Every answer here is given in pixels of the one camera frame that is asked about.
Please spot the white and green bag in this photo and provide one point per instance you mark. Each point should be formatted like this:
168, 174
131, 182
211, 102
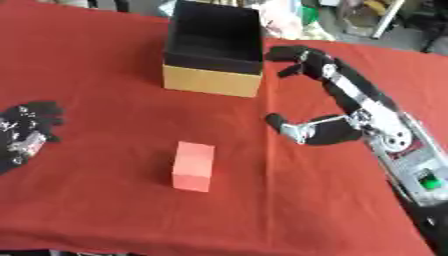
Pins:
291, 20

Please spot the tan cardboard box black inside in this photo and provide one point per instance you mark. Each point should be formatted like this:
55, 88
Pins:
213, 50

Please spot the white pole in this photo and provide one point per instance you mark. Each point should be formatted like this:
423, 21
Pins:
387, 18

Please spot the red rectangular block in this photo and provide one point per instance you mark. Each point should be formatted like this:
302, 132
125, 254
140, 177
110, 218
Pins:
193, 166

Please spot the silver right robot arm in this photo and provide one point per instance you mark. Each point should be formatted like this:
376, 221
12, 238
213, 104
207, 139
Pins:
411, 156

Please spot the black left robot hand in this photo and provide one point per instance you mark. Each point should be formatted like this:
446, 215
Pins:
23, 130

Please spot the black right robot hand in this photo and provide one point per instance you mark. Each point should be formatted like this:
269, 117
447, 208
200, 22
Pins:
335, 75

